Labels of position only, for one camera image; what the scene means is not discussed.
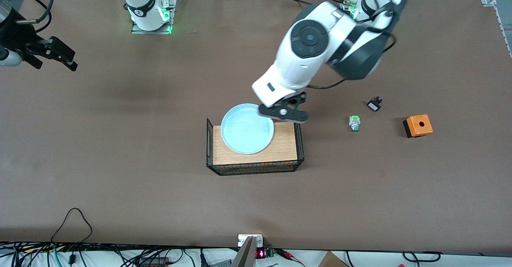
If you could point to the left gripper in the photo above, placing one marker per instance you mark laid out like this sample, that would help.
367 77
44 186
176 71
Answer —
299 97

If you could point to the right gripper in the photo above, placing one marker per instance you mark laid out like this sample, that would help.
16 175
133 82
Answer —
16 37

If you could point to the light blue plate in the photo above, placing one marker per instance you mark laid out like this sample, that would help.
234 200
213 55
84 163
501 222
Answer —
246 131

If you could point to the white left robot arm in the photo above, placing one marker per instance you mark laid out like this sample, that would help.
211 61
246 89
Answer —
312 39

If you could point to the green push button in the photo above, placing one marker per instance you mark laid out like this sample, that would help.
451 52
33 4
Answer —
354 121

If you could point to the orange button box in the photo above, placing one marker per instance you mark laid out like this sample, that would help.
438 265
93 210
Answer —
419 125

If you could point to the wooden board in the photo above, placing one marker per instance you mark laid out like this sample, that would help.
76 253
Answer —
284 149

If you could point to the red and black clip leads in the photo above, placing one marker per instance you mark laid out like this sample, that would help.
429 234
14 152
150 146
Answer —
290 255

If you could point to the red digit display module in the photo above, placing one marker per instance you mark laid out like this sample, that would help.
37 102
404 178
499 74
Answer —
262 253

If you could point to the brown cardboard piece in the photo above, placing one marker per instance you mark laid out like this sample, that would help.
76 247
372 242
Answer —
331 261

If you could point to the black power strip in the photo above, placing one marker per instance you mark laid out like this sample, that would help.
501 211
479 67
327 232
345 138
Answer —
154 263

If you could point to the small black switch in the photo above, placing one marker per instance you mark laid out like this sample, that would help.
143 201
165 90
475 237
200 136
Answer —
374 105

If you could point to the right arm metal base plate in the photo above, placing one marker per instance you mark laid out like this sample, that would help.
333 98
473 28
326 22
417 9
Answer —
170 19

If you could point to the small metal bracket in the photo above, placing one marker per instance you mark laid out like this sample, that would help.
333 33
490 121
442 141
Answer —
242 240

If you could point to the grey camera stand beam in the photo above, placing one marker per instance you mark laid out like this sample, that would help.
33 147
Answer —
244 255

